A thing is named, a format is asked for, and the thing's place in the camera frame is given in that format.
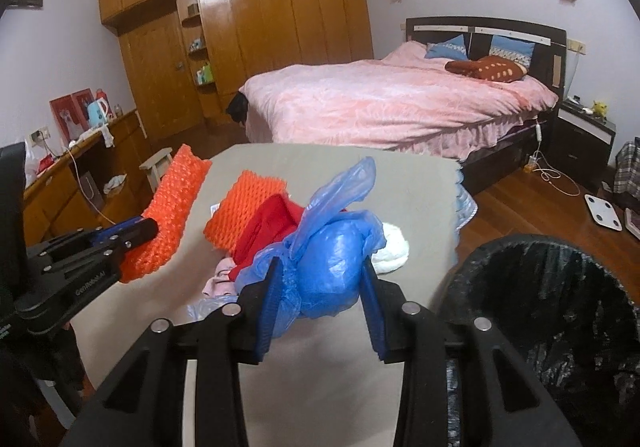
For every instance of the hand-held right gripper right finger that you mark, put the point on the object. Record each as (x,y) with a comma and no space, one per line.
(372,314)

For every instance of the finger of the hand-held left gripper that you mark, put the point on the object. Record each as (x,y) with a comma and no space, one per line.
(85,288)
(127,231)

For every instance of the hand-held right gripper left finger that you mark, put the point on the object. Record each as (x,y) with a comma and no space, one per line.
(265,314)

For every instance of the long orange foam net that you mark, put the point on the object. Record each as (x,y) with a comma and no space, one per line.
(170,212)

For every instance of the blue plastic bag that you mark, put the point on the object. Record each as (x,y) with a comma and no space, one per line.
(327,267)

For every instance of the bin with black liner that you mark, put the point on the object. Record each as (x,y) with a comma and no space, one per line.
(540,307)

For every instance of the crumpled white cloth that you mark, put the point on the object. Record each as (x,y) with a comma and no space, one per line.
(114,183)

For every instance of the brown paper bag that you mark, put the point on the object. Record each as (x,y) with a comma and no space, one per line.
(92,192)

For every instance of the red packet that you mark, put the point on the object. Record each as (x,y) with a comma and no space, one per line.
(46,163)

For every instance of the pink cloth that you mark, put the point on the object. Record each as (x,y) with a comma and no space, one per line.
(220,279)

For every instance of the wooden sideboard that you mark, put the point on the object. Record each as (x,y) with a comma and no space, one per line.
(65,187)

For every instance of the clear plastic wrapper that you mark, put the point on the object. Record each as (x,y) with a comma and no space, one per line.
(202,311)

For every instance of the white crumpled tissue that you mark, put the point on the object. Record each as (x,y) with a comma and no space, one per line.
(395,249)

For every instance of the white wooden stool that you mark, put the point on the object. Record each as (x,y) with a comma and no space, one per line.
(156,162)

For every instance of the red cloth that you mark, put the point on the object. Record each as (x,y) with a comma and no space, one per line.
(267,227)

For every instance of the white cloth on sideboard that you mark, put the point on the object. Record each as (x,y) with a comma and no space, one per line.
(106,136)

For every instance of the short orange foam net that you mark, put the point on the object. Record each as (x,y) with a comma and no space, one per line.
(240,212)

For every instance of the blue electric kettle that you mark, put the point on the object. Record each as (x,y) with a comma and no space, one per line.
(97,112)

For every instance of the black clothing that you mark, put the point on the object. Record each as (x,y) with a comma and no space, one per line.
(239,108)

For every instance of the green shelf bottles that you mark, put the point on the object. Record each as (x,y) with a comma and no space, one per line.
(205,73)

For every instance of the bed with pink duvet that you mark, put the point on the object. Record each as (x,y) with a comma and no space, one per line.
(380,102)

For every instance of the white bathroom scale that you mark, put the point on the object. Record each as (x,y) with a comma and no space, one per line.
(605,212)

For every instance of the wooden wardrobe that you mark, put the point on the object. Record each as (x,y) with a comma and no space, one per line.
(280,17)

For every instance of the dark nightstand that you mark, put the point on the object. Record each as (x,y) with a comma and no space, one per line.
(580,142)

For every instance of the brown dotted cushion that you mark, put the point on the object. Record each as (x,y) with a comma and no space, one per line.
(500,69)

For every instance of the blue pillow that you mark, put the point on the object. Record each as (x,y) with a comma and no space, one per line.
(447,48)
(512,49)

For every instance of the plaid bag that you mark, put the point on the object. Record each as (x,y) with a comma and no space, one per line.
(629,169)

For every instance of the yellow plush toy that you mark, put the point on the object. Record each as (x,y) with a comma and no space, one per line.
(599,108)

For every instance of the white wall socket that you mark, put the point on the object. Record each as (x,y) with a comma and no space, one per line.
(39,136)

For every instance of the large red picture frame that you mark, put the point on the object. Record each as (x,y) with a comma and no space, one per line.
(64,119)

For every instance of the small red picture frame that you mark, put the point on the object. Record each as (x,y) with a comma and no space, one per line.
(82,102)

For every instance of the dark wooden bed frame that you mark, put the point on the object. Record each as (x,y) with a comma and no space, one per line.
(550,57)

